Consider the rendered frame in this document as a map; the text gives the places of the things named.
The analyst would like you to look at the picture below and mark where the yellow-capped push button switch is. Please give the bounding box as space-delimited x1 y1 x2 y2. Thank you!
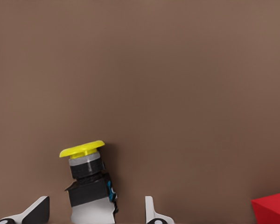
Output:
59 140 119 224

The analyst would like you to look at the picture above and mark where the red box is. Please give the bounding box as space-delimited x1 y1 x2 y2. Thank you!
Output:
251 190 280 224

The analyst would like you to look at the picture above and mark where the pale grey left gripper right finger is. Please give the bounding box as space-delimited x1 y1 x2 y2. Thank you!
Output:
145 196 175 224

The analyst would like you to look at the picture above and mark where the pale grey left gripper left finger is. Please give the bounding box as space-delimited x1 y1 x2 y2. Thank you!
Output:
0 196 50 224

